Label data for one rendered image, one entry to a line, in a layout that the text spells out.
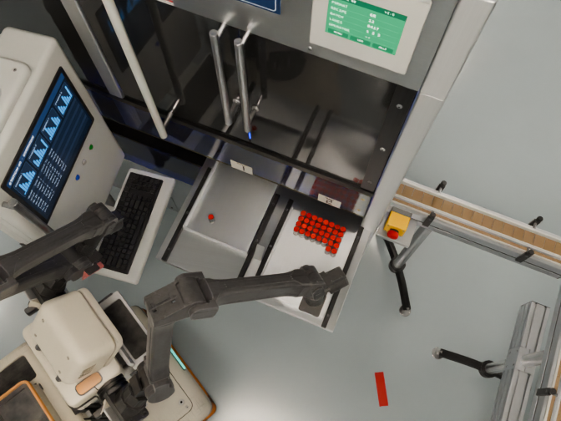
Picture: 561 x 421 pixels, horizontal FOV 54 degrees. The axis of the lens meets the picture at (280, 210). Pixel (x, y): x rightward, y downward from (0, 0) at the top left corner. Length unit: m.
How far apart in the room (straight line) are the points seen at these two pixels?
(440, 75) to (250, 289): 0.66
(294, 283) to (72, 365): 0.61
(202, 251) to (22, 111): 0.80
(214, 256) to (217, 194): 0.24
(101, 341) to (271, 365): 1.41
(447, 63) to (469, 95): 2.38
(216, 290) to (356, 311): 1.66
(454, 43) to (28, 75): 1.11
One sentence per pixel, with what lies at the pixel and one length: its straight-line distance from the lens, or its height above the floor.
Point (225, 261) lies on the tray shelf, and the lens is 2.02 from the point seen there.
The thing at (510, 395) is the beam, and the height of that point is 0.55.
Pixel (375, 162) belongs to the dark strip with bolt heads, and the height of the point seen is 1.41.
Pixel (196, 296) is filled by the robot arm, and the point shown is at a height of 1.59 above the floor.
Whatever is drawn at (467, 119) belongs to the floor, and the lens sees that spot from 3.44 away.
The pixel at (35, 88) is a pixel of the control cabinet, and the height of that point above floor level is 1.53.
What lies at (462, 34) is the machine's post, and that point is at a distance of 1.09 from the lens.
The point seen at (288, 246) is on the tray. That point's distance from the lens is 2.03.
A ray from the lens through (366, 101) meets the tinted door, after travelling 1.35.
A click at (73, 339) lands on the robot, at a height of 1.38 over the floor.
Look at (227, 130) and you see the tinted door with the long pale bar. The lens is 1.80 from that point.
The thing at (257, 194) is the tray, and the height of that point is 0.88.
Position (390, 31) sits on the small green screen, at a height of 1.97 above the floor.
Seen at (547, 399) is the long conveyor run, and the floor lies 0.93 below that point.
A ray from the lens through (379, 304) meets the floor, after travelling 2.92.
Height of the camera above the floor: 2.82
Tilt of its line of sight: 70 degrees down
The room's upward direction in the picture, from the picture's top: 1 degrees clockwise
